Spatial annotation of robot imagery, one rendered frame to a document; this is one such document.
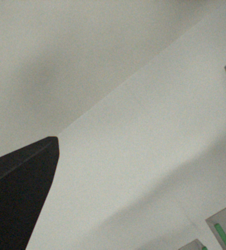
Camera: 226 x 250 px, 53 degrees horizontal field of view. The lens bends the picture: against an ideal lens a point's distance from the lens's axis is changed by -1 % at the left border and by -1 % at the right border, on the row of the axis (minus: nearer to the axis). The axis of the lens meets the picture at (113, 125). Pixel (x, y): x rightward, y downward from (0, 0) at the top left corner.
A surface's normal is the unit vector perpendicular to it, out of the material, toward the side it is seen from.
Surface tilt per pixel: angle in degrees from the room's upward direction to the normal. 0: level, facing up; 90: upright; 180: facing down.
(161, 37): 0
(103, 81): 0
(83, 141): 0
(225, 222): 45
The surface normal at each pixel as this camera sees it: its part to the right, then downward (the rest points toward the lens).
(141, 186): 0.24, 0.42
